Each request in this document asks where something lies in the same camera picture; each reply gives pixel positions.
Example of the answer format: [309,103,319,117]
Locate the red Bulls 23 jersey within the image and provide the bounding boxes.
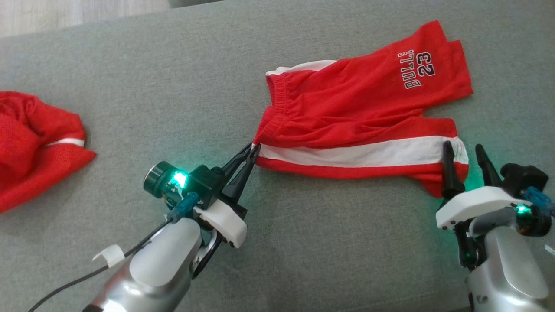
[0,91,97,214]

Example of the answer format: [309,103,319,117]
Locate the white cable clip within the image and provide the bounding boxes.
[92,244,127,268]

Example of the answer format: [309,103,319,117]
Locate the black cable teal plug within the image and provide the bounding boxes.
[522,187,555,217]
[28,193,201,312]

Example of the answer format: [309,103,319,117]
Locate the red shorts with white stripe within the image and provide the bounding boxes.
[253,19,474,198]

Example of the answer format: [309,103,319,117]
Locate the right black cable teal plug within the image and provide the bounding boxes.
[522,187,555,217]

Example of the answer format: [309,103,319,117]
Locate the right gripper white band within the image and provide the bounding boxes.
[436,141,532,270]

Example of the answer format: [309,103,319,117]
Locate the grey sofa seat cushion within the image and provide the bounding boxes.
[0,0,555,312]

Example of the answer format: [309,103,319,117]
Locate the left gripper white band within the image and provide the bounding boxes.
[192,143,261,279]

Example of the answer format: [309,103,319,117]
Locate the left black cable teal plug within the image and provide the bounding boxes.
[28,193,201,312]

